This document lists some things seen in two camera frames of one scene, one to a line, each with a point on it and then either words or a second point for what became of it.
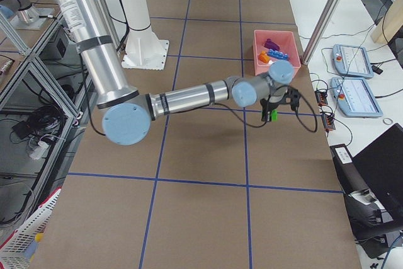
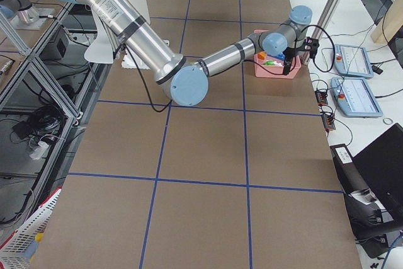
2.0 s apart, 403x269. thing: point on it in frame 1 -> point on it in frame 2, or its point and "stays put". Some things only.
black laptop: (372, 184) stays put
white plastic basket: (13, 251) stays put
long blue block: (278, 54) stays put
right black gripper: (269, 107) -> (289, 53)
